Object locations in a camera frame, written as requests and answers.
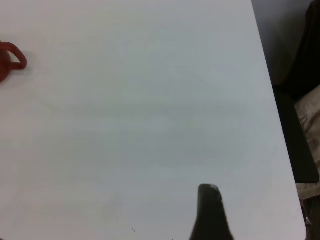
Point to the red ceramic mug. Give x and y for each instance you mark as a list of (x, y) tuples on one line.
[(3, 65)]

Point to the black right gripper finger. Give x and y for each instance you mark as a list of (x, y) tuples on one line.
[(210, 215)]

